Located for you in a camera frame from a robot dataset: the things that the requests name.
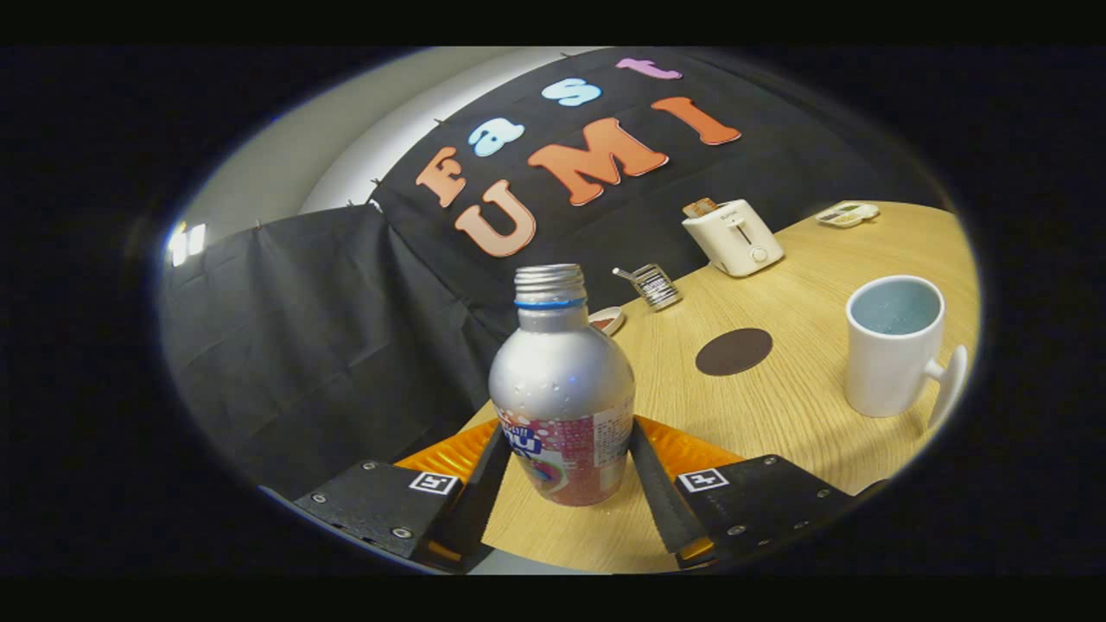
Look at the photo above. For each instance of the ceiling light panel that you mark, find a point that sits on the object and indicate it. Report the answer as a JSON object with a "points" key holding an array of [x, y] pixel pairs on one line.
{"points": [[187, 244]]}

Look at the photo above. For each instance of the white oval plate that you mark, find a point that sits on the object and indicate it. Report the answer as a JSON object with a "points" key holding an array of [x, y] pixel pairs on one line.
{"points": [[615, 326]]}

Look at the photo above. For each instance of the silver juice bottle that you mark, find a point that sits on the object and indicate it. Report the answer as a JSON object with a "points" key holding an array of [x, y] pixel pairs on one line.
{"points": [[562, 380]]}

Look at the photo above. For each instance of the white toaster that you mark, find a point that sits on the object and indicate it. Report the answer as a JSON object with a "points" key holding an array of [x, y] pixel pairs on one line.
{"points": [[734, 250]]}

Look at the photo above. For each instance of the white divided snack tray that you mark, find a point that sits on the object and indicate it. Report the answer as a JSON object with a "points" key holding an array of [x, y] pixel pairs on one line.
{"points": [[847, 214]]}

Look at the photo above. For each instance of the metal spoon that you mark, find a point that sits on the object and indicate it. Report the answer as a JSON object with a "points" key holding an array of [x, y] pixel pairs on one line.
{"points": [[622, 274]]}

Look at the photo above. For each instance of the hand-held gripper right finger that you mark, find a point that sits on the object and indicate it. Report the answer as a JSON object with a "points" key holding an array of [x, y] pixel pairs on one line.
{"points": [[661, 501]]}

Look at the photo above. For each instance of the wooden table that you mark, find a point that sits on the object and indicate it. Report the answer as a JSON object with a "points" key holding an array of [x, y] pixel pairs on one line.
{"points": [[778, 432]]}

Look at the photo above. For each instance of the white cup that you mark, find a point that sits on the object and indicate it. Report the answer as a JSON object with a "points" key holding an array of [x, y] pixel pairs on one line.
{"points": [[890, 371]]}

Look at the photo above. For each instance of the dark brown round coaster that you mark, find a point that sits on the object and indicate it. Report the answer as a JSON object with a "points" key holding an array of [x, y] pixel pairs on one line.
{"points": [[734, 352]]}

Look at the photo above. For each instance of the black backdrop cloth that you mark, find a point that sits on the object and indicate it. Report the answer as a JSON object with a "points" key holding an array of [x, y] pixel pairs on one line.
{"points": [[346, 345]]}

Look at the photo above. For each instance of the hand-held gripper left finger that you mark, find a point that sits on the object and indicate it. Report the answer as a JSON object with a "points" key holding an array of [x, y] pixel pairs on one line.
{"points": [[484, 492]]}

